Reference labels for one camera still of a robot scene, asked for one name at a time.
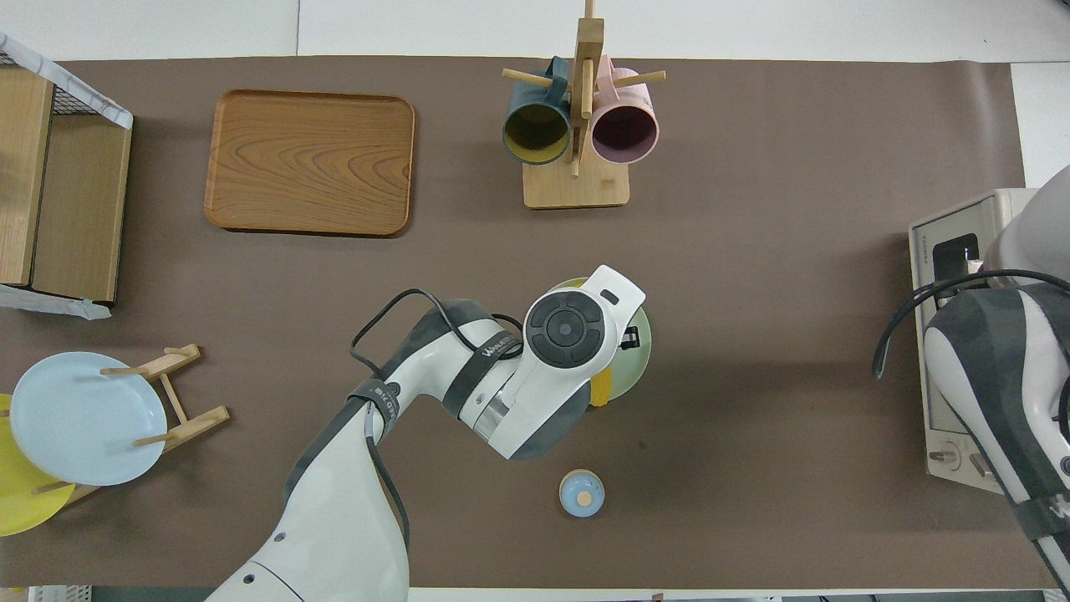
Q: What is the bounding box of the light green plate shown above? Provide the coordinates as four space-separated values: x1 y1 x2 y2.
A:
548 276 653 404

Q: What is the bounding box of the oven glass door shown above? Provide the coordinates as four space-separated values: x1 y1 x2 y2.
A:
914 217 987 434

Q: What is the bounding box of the white toaster oven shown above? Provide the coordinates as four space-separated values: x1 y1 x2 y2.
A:
909 188 1042 494

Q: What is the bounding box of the brown table mat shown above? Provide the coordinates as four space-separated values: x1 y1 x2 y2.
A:
0 57 1058 590

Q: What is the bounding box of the wooden mug tree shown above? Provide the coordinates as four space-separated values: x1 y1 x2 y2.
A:
502 0 667 210

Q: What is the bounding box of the blue call bell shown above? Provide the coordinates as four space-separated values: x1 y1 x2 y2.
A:
558 469 605 518

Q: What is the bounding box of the pink mug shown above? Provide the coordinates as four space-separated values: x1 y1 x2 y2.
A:
590 55 661 165

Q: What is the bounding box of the dark blue mug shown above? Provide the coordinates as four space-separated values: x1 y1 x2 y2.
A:
502 57 573 166

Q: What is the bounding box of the wooden tray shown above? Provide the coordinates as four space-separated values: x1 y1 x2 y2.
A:
204 89 416 237

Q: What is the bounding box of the wooden plate rack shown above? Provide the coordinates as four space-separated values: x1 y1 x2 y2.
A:
33 343 231 507

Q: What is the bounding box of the light blue plate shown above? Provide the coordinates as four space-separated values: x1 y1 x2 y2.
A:
10 352 168 487

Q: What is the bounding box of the wooden two-level shelf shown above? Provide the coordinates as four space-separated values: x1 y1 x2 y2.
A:
0 65 133 304

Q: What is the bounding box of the white checkered cloth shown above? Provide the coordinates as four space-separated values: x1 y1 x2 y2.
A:
0 33 135 320

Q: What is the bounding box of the yellow plate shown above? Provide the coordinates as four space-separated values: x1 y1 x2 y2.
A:
0 393 76 537

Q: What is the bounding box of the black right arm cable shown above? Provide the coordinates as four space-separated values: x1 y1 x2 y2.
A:
874 269 1070 381

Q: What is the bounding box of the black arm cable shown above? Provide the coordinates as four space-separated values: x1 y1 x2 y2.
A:
874 269 1070 381
349 288 523 553

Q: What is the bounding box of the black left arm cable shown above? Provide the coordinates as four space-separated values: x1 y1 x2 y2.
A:
349 288 523 553

